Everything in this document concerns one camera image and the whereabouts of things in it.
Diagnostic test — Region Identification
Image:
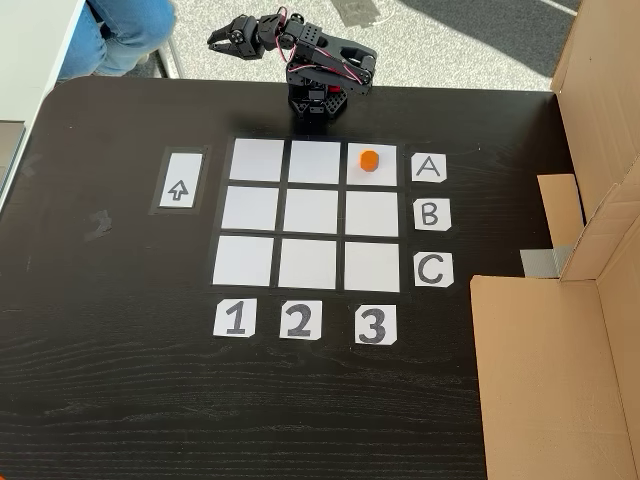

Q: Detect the paper sheet number 1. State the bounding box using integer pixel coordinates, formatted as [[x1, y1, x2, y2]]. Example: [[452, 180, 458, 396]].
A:
[[213, 298, 257, 339]]

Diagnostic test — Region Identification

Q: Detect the paper sheet letter A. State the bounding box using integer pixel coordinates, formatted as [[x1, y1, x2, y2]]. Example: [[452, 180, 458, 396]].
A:
[[411, 153, 448, 183]]

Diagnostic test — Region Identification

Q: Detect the person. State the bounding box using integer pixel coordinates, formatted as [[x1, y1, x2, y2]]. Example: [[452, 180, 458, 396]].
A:
[[57, 0, 177, 79]]

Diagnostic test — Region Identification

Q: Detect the grey duct tape strip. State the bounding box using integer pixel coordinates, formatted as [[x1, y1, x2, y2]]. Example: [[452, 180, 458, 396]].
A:
[[519, 244, 572, 279]]

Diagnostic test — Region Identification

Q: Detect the large brown cardboard screen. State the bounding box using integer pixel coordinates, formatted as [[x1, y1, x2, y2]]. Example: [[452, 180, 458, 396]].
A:
[[469, 0, 640, 480]]

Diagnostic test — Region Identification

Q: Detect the paper sheet number 2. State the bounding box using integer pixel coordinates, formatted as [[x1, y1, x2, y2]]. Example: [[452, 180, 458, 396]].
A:
[[279, 300, 324, 341]]

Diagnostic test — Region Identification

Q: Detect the white paper grid sheet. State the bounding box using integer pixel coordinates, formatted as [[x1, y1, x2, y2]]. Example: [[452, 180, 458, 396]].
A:
[[212, 138, 402, 293]]

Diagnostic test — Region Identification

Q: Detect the paper sheet number 3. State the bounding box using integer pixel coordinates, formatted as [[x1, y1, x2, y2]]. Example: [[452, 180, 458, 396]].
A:
[[354, 304, 399, 345]]

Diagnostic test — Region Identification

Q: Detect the paper sheet letter B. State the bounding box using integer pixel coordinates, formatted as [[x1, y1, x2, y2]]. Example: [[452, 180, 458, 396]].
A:
[[413, 198, 452, 232]]

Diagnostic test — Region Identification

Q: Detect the paper sheet letter C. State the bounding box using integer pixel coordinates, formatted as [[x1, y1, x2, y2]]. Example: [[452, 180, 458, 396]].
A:
[[413, 252, 455, 288]]

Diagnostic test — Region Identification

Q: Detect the white arrow paper sheet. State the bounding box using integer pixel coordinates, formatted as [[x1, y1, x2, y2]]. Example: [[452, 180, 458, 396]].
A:
[[157, 152, 204, 209]]

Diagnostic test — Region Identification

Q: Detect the grey floor tape patch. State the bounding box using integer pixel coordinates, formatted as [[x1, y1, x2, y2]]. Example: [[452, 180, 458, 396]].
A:
[[332, 0, 396, 29]]

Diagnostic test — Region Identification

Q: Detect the metal chair leg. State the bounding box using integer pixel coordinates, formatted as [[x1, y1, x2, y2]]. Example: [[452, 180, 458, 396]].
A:
[[162, 42, 182, 80]]

